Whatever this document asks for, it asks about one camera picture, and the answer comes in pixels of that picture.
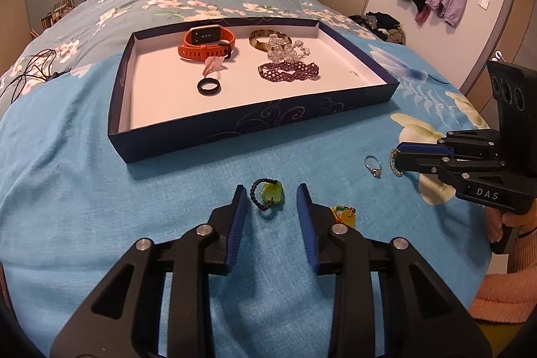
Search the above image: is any green stone black-bead ring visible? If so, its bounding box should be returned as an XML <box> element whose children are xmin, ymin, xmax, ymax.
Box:
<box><xmin>250</xmin><ymin>178</ymin><xmax>286</xmax><ymax>212</ymax></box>

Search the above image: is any clear crystal bead bracelet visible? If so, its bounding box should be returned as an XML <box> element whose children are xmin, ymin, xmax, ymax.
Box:
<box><xmin>266</xmin><ymin>34</ymin><xmax>312</xmax><ymax>63</ymax></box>

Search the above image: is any amber bangle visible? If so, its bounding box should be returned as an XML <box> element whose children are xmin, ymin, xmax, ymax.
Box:
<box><xmin>249</xmin><ymin>29</ymin><xmax>292</xmax><ymax>52</ymax></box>

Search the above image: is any person's right forearm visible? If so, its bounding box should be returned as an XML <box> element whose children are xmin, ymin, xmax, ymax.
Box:
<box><xmin>468</xmin><ymin>232</ymin><xmax>537</xmax><ymax>323</ymax></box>

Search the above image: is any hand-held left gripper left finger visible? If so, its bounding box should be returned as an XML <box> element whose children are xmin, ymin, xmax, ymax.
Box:
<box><xmin>49</xmin><ymin>185</ymin><xmax>250</xmax><ymax>358</ymax></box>

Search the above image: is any dark red scarf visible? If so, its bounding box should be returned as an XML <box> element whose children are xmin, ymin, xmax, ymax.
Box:
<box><xmin>414</xmin><ymin>3</ymin><xmax>433</xmax><ymax>25</ymax></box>

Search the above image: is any pile of dark clothes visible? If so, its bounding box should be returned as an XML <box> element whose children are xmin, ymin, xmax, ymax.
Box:
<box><xmin>348</xmin><ymin>11</ymin><xmax>407</xmax><ymax>45</ymax></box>

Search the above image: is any black ring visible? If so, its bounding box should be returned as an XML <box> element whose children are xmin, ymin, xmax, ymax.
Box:
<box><xmin>197</xmin><ymin>78</ymin><xmax>222</xmax><ymax>95</ymax></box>

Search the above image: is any navy patterned box lid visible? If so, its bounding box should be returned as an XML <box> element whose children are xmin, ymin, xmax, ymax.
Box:
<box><xmin>107</xmin><ymin>17</ymin><xmax>400</xmax><ymax>164</ymax></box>

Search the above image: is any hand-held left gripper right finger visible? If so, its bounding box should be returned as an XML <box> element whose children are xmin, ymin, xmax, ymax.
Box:
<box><xmin>296</xmin><ymin>183</ymin><xmax>492</xmax><ymax>358</ymax></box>

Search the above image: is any orange smart watch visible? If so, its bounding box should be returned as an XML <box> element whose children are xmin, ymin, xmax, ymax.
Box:
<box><xmin>178</xmin><ymin>24</ymin><xmax>236</xmax><ymax>61</ymax></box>

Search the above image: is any silver ring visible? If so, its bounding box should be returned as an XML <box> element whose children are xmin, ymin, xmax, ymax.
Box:
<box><xmin>364</xmin><ymin>155</ymin><xmax>383</xmax><ymax>179</ymax></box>

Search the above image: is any black cable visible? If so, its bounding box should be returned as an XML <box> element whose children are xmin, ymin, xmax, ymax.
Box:
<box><xmin>0</xmin><ymin>48</ymin><xmax>72</xmax><ymax>103</ymax></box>

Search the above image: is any yellow stone ring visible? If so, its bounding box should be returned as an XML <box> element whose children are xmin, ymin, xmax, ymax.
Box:
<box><xmin>331</xmin><ymin>206</ymin><xmax>357</xmax><ymax>228</ymax></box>

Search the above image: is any cluttered nightstand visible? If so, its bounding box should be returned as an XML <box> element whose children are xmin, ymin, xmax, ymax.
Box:
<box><xmin>40</xmin><ymin>0</ymin><xmax>78</xmax><ymax>29</ymax></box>

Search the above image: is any person's right hand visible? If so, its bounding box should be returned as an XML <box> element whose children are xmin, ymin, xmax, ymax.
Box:
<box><xmin>487</xmin><ymin>201</ymin><xmax>537</xmax><ymax>245</ymax></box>

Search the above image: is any door frame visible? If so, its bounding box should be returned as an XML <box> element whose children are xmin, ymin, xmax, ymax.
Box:
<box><xmin>459</xmin><ymin>0</ymin><xmax>537</xmax><ymax>99</ymax></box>

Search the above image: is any blue floral blanket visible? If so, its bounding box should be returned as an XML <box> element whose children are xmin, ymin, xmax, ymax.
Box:
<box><xmin>0</xmin><ymin>22</ymin><xmax>496</xmax><ymax>358</ymax></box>

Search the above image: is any purple bead bracelet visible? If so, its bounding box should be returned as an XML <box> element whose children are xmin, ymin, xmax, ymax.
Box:
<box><xmin>257</xmin><ymin>61</ymin><xmax>320</xmax><ymax>82</ymax></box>

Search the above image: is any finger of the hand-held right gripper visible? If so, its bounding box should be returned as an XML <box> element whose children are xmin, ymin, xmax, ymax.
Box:
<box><xmin>396</xmin><ymin>129</ymin><xmax>502</xmax><ymax>161</ymax></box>
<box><xmin>393</xmin><ymin>152</ymin><xmax>508</xmax><ymax>185</ymax></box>

